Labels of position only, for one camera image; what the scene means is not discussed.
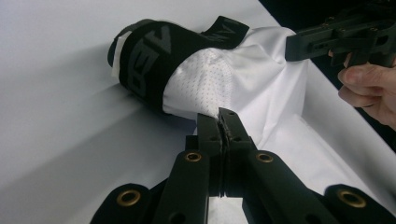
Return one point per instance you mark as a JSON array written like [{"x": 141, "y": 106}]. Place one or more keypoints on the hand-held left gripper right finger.
[{"x": 267, "y": 180}]

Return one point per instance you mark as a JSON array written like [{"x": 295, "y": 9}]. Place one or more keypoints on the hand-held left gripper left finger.
[{"x": 193, "y": 180}]

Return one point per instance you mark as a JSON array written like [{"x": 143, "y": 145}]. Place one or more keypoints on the white shorts with black waistband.
[{"x": 255, "y": 77}]

